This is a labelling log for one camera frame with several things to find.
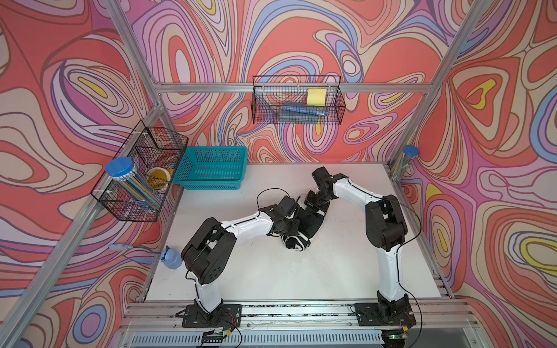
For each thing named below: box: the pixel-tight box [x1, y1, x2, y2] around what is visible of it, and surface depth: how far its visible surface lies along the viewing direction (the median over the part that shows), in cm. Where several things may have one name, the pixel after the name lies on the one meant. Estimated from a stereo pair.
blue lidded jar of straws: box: [104, 156, 164, 212], surface depth 63 cm
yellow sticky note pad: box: [306, 88, 328, 107], surface depth 90 cm
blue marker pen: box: [281, 105, 328, 116], surface depth 90 cm
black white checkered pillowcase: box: [281, 206, 325, 252], surface depth 88 cm
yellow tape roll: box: [146, 166, 171, 190], surface depth 78 cm
